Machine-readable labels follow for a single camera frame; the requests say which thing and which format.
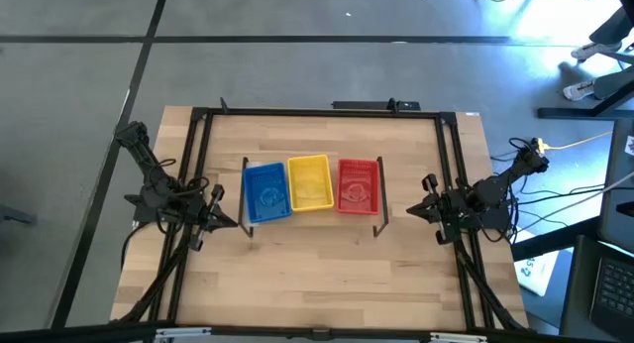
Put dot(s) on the yellow plastic basket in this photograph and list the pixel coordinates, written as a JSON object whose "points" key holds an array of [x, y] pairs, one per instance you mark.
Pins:
{"points": [[311, 184]]}

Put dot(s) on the red plastic basket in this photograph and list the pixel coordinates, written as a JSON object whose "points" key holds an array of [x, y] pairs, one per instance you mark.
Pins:
{"points": [[357, 187]]}

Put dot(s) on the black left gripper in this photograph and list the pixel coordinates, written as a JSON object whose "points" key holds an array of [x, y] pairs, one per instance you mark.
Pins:
{"points": [[202, 219]]}

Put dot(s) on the small white label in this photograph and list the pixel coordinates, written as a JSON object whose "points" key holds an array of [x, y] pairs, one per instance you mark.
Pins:
{"points": [[251, 164]]}

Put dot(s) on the black beam with silver brackets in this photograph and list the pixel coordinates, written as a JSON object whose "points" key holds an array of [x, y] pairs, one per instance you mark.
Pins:
{"points": [[267, 333]]}

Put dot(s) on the white printed paper sheet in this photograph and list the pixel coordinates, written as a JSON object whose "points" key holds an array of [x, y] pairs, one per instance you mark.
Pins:
{"points": [[537, 273]]}

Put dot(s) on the person's foot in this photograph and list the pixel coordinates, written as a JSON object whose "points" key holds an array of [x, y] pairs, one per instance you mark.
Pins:
{"points": [[594, 51], [578, 90]]}

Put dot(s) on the dark grey floor object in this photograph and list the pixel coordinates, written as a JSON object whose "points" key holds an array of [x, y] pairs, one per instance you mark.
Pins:
{"points": [[15, 215]]}

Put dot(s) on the blue plastic basket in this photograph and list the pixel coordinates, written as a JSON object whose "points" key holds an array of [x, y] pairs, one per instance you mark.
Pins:
{"points": [[267, 194]]}

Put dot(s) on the grey flat panel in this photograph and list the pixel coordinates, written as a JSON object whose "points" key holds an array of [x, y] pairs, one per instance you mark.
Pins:
{"points": [[616, 184]]}

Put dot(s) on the black metal stand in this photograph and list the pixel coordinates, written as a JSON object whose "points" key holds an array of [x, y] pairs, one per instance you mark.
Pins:
{"points": [[569, 113]]}

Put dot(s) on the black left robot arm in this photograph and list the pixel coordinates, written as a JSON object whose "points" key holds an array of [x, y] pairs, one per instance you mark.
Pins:
{"points": [[158, 204]]}

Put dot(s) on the person's leg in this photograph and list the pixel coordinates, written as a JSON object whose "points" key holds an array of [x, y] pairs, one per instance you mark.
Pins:
{"points": [[614, 82], [614, 28]]}

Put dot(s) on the black laptop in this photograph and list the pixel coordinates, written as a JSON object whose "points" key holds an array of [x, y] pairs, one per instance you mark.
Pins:
{"points": [[616, 288]]}

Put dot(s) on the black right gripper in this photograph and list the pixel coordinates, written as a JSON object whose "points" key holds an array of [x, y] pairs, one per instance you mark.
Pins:
{"points": [[446, 209]]}

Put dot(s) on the black desk leg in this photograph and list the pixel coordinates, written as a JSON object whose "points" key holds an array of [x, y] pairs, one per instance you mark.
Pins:
{"points": [[555, 239]]}

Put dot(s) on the black aluminium table frame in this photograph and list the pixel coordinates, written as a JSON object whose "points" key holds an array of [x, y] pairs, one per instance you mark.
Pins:
{"points": [[322, 112]]}

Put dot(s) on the black flat mounting bar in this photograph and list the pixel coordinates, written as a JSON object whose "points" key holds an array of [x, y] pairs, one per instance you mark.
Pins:
{"points": [[366, 105]]}

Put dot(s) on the small black camera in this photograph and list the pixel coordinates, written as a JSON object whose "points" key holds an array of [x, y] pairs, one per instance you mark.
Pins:
{"points": [[321, 334]]}

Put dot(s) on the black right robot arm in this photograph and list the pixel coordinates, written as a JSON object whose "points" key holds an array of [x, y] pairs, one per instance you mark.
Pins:
{"points": [[495, 184]]}

